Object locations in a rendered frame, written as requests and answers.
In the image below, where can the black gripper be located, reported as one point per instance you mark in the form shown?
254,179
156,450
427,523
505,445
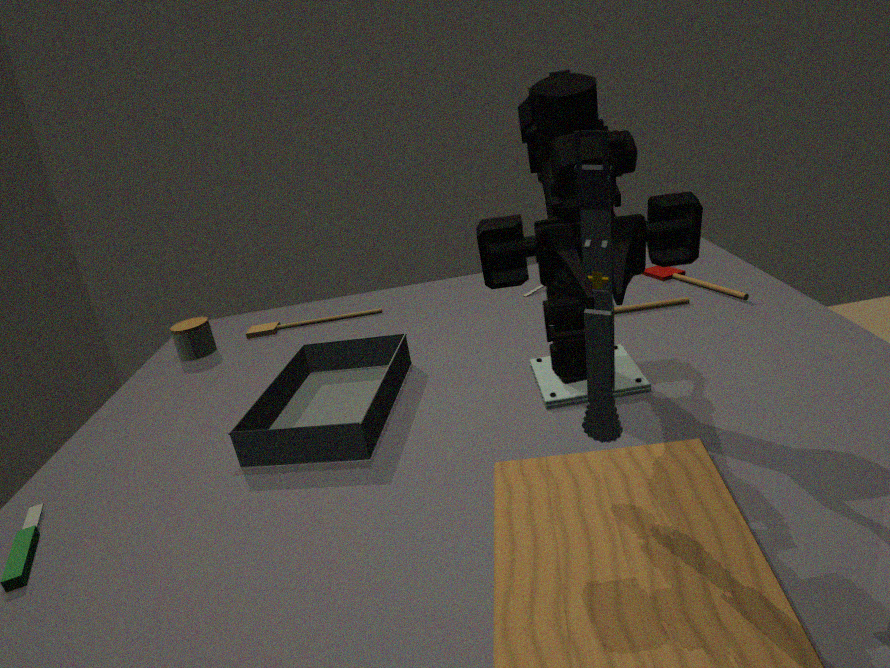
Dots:
672,232

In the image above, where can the wooden board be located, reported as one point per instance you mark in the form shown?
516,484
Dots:
633,557

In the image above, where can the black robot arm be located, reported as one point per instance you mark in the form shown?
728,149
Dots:
556,106

